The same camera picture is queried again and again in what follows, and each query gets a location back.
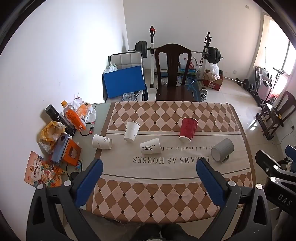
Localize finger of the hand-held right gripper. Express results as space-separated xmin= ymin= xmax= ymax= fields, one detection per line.
xmin=255 ymin=150 xmax=296 ymax=179
xmin=285 ymin=145 xmax=296 ymax=163

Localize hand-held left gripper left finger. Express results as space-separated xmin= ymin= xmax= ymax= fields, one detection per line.
xmin=26 ymin=159 xmax=104 ymax=241

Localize white paper cup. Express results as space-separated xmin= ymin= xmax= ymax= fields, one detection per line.
xmin=123 ymin=121 xmax=141 ymax=142
xmin=92 ymin=134 xmax=113 ymax=149

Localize white bag with orange packet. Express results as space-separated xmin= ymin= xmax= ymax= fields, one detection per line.
xmin=70 ymin=97 xmax=97 ymax=124

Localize white cup with black print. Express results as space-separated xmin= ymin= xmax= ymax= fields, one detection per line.
xmin=140 ymin=137 xmax=162 ymax=155

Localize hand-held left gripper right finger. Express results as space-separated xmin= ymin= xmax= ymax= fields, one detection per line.
xmin=196 ymin=159 xmax=273 ymax=241

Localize person's dark legs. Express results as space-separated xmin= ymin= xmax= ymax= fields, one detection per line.
xmin=134 ymin=223 xmax=200 ymax=241

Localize colourful flat box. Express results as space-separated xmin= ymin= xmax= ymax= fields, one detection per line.
xmin=179 ymin=68 xmax=197 ymax=76

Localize dark wooden chair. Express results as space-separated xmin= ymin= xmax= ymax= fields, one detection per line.
xmin=255 ymin=91 xmax=296 ymax=141
xmin=154 ymin=44 xmax=196 ymax=102

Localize clear bag with green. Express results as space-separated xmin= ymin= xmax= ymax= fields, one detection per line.
xmin=103 ymin=64 xmax=118 ymax=75

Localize orange drink bottle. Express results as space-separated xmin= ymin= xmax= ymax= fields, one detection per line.
xmin=61 ymin=100 xmax=87 ymax=133

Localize grey padded chair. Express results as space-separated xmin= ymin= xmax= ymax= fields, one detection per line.
xmin=108 ymin=52 xmax=145 ymax=71

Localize white plastic bag red print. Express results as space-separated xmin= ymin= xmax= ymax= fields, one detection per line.
xmin=178 ymin=53 xmax=192 ymax=70

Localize white squat rack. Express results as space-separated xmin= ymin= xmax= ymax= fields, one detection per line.
xmin=148 ymin=25 xmax=213 ymax=89

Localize grey ribbed mug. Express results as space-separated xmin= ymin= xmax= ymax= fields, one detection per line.
xmin=211 ymin=138 xmax=234 ymax=164

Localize blue board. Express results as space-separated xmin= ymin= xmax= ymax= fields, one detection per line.
xmin=102 ymin=65 xmax=146 ymax=99

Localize small barbell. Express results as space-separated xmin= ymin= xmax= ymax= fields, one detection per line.
xmin=223 ymin=76 xmax=250 ymax=90

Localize yellow plastic bag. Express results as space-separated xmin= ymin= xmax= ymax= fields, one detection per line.
xmin=38 ymin=121 xmax=66 ymax=154

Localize orange snack packet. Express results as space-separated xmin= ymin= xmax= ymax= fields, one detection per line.
xmin=24 ymin=151 xmax=66 ymax=188

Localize barbell with black plates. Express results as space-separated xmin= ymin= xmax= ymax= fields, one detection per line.
xmin=128 ymin=41 xmax=224 ymax=64

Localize red ribbed paper cup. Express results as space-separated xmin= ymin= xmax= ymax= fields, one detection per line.
xmin=179 ymin=117 xmax=199 ymax=143

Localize black cable with red plug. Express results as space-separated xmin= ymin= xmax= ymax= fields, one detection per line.
xmin=80 ymin=125 xmax=95 ymax=137

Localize folded exercise machine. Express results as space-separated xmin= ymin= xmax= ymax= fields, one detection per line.
xmin=250 ymin=65 xmax=290 ymax=105

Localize blue-grey box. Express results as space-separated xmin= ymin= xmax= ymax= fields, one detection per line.
xmin=51 ymin=134 xmax=71 ymax=164

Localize checkered tablecloth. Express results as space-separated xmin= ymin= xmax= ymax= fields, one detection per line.
xmin=92 ymin=101 xmax=254 ymax=221

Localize orange box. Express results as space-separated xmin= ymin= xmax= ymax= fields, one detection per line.
xmin=60 ymin=142 xmax=82 ymax=166

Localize red cardboard box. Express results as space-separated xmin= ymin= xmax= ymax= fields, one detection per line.
xmin=203 ymin=70 xmax=224 ymax=91

